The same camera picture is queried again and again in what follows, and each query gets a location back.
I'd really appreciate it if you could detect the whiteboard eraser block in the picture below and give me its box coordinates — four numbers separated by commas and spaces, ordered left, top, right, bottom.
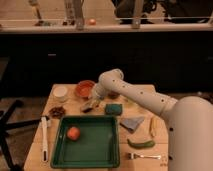
80, 100, 97, 113

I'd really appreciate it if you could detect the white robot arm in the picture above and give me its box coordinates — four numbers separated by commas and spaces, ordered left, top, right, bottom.
91, 69, 213, 171

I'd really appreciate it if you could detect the white paper cup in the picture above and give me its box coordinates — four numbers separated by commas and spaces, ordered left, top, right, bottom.
53, 86, 68, 102

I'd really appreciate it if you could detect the orange bowl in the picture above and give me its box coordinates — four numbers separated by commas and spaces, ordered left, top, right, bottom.
75, 80, 95, 98

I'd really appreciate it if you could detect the dark purple bowl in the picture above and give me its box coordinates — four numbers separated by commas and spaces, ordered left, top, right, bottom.
108, 92, 120, 99

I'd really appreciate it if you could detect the green sponge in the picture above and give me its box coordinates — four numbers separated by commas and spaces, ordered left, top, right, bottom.
105, 104, 122, 116

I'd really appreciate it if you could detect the orange peach fruit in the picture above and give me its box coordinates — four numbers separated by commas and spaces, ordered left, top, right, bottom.
67, 126, 80, 140

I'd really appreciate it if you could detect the grey folded cloth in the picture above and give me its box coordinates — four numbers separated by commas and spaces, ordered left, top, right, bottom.
120, 117, 144, 133

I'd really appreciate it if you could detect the green plastic tray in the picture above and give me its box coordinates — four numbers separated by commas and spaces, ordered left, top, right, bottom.
51, 115, 120, 169

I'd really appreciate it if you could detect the yellow corn cob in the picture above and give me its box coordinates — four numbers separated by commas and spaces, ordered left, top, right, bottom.
149, 116, 157, 138

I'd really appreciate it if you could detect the small orange ball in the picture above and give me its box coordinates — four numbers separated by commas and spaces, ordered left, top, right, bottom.
89, 18, 96, 25

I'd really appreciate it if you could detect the black office chair base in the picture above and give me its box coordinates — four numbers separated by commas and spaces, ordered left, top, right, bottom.
0, 100, 40, 171

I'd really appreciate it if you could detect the white handled knife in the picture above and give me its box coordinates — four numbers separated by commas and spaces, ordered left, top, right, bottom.
41, 116, 48, 162

